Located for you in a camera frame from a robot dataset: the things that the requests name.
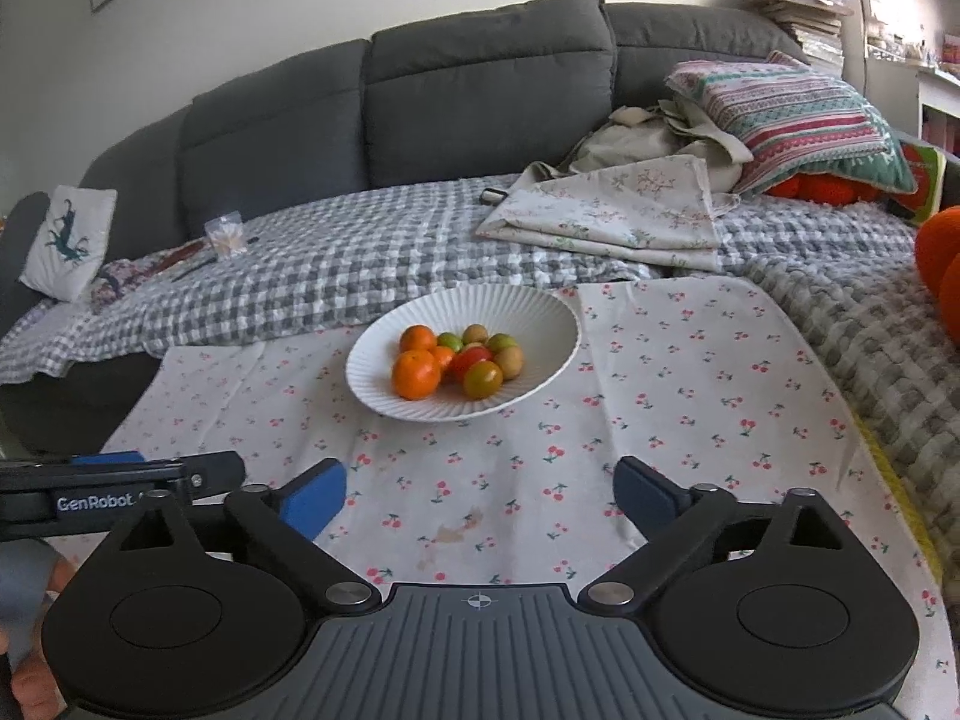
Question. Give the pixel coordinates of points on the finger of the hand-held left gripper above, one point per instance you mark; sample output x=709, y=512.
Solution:
x=214, y=471

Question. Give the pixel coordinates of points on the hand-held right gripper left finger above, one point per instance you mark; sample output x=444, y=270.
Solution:
x=315, y=501

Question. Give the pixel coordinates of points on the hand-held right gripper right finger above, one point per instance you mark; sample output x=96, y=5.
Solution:
x=637, y=496

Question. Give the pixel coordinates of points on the large orange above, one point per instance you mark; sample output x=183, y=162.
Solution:
x=416, y=376

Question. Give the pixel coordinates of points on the yellow green fruit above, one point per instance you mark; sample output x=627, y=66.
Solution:
x=482, y=381

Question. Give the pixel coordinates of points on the white ribbed plate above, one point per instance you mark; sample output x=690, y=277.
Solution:
x=532, y=319

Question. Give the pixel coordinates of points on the red tomato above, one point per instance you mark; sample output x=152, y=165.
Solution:
x=466, y=360

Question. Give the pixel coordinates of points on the person's left hand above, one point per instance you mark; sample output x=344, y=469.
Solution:
x=34, y=690

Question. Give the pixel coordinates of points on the cherry print cloth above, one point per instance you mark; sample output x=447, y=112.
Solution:
x=675, y=390

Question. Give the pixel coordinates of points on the green lime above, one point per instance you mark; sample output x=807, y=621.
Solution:
x=450, y=341

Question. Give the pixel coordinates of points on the dark floral cloth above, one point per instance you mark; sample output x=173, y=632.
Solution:
x=124, y=281

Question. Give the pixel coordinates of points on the red flat packet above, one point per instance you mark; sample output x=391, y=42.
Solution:
x=187, y=255

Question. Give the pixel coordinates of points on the clear bag of cotton swabs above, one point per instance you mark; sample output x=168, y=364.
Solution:
x=225, y=236

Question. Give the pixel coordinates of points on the grey checked blanket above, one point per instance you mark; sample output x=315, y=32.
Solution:
x=337, y=255

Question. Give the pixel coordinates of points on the white printed cushion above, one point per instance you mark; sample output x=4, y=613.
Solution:
x=67, y=240

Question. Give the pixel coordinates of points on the folded floral cloth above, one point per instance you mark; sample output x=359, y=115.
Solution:
x=622, y=217

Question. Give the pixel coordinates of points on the orange fuzzy cushion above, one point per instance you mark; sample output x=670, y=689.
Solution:
x=817, y=187

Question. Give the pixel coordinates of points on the beige canvas bag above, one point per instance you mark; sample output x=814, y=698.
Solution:
x=637, y=139

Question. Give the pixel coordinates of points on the orange plush toy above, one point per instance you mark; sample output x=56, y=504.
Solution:
x=943, y=262

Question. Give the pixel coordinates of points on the striped patterned cushion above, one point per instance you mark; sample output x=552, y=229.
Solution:
x=787, y=112

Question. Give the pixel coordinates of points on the green and red cushion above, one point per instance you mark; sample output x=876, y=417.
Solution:
x=919, y=180

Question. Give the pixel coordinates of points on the dark grey sofa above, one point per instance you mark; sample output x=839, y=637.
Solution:
x=450, y=90

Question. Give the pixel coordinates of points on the white cabinet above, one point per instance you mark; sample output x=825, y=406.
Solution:
x=941, y=105

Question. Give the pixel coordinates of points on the stack of magazines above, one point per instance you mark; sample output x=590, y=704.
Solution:
x=802, y=15

